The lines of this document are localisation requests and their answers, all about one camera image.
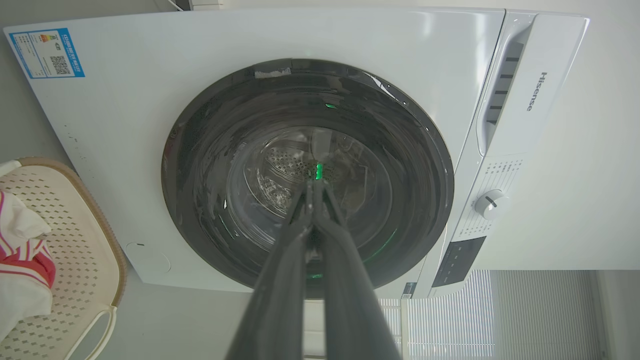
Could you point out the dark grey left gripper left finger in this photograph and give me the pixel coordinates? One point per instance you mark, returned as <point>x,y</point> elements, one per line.
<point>280,300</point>

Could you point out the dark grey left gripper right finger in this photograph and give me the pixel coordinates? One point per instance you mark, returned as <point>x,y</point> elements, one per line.
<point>350,300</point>

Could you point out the cream perforated laundry basket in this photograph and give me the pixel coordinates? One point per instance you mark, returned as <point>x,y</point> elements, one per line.
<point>80,240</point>

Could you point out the white window blind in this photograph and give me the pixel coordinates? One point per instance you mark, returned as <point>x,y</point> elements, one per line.
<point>450,320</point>

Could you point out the dark round washing machine door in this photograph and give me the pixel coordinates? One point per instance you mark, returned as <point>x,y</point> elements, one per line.
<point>225,175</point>

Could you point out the white washing machine dial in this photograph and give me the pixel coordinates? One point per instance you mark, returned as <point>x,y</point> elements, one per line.
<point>491,204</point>

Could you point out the white Hisense washing machine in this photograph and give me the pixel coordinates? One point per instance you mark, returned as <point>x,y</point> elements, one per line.
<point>125,125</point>

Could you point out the white red striped garment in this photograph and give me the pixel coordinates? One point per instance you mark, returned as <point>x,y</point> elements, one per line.
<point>22,270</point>

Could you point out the blue energy label sticker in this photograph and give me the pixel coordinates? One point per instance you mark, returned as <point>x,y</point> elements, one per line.
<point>46,52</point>

